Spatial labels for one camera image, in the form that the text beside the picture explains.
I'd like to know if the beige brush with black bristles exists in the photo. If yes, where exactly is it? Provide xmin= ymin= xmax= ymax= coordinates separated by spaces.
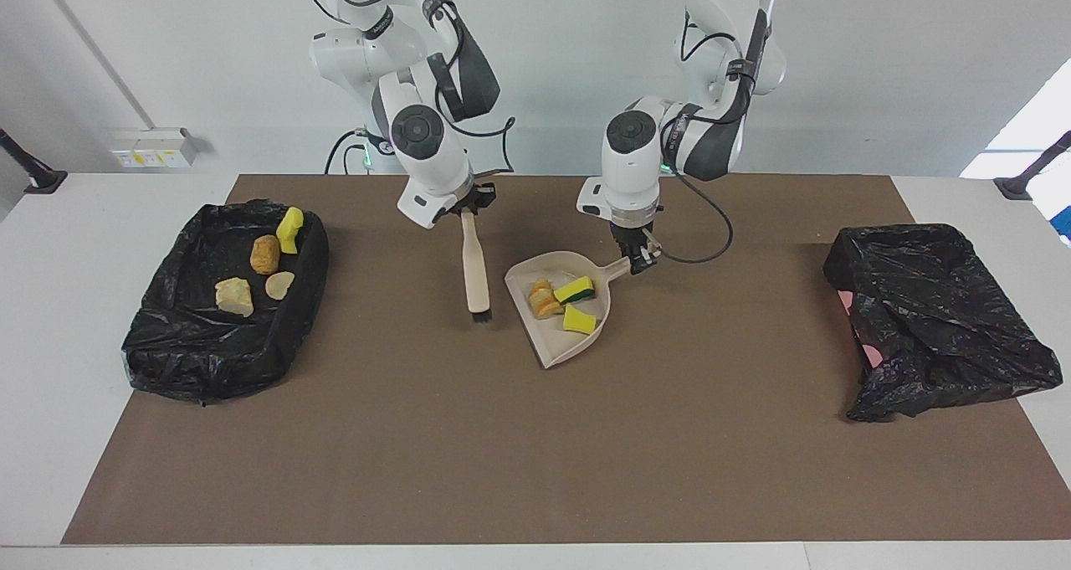
xmin=460 ymin=210 xmax=493 ymax=322

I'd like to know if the yellow green wedge sponge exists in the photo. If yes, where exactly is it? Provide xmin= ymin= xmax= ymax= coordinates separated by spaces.
xmin=553 ymin=276 xmax=597 ymax=305

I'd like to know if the orange yellow sponge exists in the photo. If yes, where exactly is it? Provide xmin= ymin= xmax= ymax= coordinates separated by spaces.
xmin=527 ymin=279 xmax=563 ymax=320

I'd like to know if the beige plastic dustpan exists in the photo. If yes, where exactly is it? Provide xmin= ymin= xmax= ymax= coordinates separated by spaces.
xmin=504 ymin=250 xmax=633 ymax=370

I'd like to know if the yellow green notched sponge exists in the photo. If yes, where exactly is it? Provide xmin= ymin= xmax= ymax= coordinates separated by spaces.
xmin=276 ymin=207 xmax=305 ymax=255

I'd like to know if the orange brown foam chunk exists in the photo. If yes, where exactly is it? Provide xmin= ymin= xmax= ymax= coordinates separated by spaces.
xmin=249 ymin=234 xmax=282 ymax=275

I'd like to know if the pale yellow white foam chunk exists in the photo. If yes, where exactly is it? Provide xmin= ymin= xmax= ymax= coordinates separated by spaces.
xmin=214 ymin=277 xmax=254 ymax=318

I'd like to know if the pink bin under black bag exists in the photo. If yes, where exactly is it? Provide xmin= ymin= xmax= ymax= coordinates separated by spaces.
xmin=822 ymin=223 xmax=1063 ymax=423

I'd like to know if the bin lined with black bag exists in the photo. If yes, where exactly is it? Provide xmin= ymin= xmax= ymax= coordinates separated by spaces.
xmin=121 ymin=199 xmax=330 ymax=405

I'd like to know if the brown table mat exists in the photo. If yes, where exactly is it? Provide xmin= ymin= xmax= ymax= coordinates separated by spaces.
xmin=60 ymin=174 xmax=1071 ymax=546

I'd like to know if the black stand with foot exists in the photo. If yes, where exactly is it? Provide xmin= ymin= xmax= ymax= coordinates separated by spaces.
xmin=0 ymin=126 xmax=68 ymax=195
xmin=994 ymin=131 xmax=1071 ymax=201

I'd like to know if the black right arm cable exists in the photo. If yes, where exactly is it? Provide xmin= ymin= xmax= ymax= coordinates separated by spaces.
xmin=289 ymin=0 xmax=516 ymax=174

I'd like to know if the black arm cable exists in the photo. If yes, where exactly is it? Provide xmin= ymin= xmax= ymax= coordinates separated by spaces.
xmin=648 ymin=9 xmax=735 ymax=266
xmin=289 ymin=0 xmax=516 ymax=174

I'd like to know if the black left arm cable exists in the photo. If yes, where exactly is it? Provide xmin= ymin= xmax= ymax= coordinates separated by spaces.
xmin=648 ymin=9 xmax=735 ymax=266

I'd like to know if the black base cable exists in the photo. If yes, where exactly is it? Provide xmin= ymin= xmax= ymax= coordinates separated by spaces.
xmin=325 ymin=129 xmax=373 ymax=176

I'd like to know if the white wall socket box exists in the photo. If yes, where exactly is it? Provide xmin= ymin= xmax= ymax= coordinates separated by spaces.
xmin=110 ymin=128 xmax=198 ymax=169

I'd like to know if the white wall conduit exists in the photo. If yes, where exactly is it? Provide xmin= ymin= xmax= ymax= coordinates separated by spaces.
xmin=32 ymin=0 xmax=156 ymax=131

